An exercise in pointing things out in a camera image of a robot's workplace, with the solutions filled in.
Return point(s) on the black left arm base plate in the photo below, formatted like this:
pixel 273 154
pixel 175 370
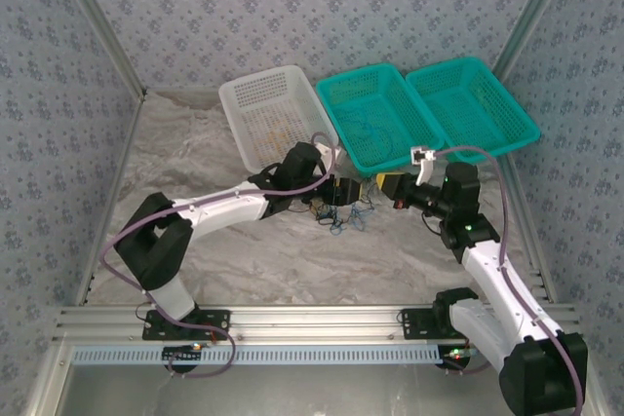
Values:
pixel 214 321

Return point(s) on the aluminium lower frame rail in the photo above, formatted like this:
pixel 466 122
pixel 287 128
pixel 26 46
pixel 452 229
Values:
pixel 46 382

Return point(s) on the black bracket with circuit board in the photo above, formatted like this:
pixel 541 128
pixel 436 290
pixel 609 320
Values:
pixel 178 362
pixel 456 361

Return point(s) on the grey metal sheet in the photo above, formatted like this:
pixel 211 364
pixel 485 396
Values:
pixel 292 391

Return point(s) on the aluminium frame post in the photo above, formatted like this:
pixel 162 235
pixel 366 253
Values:
pixel 535 7
pixel 101 21

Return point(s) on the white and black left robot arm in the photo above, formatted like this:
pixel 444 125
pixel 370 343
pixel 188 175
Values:
pixel 209 214

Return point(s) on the teal plastic mesh basket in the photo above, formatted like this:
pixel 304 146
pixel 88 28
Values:
pixel 468 104
pixel 375 94

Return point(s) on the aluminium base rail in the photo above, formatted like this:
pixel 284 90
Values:
pixel 317 323

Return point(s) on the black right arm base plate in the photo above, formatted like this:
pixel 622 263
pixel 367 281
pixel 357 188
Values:
pixel 414 326

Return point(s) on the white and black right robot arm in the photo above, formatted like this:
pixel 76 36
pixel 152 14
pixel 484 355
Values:
pixel 485 272

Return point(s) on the white plastic mesh basket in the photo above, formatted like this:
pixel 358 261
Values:
pixel 273 94

